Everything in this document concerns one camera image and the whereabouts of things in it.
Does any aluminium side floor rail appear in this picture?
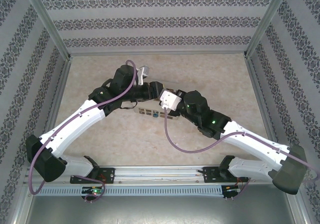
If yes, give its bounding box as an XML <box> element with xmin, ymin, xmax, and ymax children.
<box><xmin>33</xmin><ymin>58</ymin><xmax>74</xmax><ymax>145</ymax></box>
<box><xmin>244</xmin><ymin>55</ymin><xmax>285</xmax><ymax>147</ymax></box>

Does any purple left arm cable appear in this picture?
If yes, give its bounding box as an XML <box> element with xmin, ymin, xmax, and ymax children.
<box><xmin>26</xmin><ymin>59</ymin><xmax>139</xmax><ymax>203</ymax></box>

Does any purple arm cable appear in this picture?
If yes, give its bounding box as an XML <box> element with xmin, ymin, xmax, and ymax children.
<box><xmin>26</xmin><ymin>59</ymin><xmax>139</xmax><ymax>203</ymax></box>
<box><xmin>163</xmin><ymin>107</ymin><xmax>320</xmax><ymax>201</ymax></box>

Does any small green-lit circuit board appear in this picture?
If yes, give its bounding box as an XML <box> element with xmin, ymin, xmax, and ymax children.
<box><xmin>81</xmin><ymin>186</ymin><xmax>105</xmax><ymax>198</ymax></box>

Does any grey metal shelf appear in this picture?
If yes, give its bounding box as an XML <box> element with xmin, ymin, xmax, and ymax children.
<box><xmin>23</xmin><ymin>195</ymin><xmax>305</xmax><ymax>224</ymax></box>

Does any small orange-lit circuit board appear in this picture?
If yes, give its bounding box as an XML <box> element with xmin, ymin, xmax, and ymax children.
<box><xmin>223</xmin><ymin>184</ymin><xmax>241</xmax><ymax>198</ymax></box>

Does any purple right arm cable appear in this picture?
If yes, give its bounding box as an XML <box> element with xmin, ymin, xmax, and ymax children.
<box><xmin>163</xmin><ymin>107</ymin><xmax>320</xmax><ymax>201</ymax></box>

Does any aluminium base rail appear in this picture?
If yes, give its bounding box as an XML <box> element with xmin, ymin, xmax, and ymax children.
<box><xmin>24</xmin><ymin>165</ymin><xmax>276</xmax><ymax>185</ymax></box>

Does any white slotted cable duct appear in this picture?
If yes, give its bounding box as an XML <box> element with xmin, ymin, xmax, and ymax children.
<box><xmin>33</xmin><ymin>185</ymin><xmax>224</xmax><ymax>198</ymax></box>

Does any wooden board with picture tiles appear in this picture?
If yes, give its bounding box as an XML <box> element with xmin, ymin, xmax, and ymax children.
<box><xmin>134</xmin><ymin>81</ymin><xmax>181</xmax><ymax>120</ymax></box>

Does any aluminium frame post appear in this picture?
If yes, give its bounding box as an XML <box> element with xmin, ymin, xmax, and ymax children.
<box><xmin>244</xmin><ymin>0</ymin><xmax>294</xmax><ymax>59</ymax></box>
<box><xmin>20</xmin><ymin>0</ymin><xmax>73</xmax><ymax>60</ymax></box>

